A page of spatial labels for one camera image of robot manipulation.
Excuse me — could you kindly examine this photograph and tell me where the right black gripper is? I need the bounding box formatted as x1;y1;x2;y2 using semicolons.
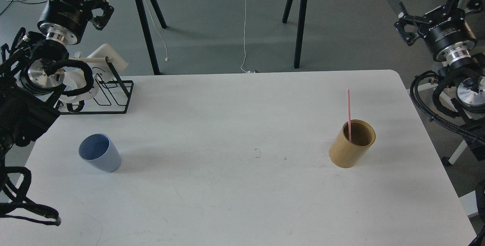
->
394;2;477;62

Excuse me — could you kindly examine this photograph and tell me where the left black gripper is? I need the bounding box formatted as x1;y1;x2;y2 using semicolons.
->
38;0;114;45

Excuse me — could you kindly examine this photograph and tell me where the pink chopstick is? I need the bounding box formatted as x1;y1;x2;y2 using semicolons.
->
346;88;352;143

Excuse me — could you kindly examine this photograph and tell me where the blue plastic cup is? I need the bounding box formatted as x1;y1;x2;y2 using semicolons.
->
78;133;122;173

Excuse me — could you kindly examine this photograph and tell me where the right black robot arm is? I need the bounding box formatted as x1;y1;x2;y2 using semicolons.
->
394;2;484;161

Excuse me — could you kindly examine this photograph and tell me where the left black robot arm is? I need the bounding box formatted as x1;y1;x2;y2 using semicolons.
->
0;0;114;226

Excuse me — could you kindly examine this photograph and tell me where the white plate in rack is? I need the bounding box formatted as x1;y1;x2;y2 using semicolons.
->
59;44;128;104

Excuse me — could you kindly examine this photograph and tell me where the bamboo cylinder holder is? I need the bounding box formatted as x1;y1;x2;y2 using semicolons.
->
329;119;376;168

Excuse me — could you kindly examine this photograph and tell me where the black wire dish rack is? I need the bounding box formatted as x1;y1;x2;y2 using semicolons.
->
55;63;135;115

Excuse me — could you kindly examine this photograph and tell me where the white hanging cable left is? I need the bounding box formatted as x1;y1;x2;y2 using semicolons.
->
138;0;169;62

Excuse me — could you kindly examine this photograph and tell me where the white hanging cable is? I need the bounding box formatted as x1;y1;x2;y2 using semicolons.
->
138;0;169;62
240;0;257;74

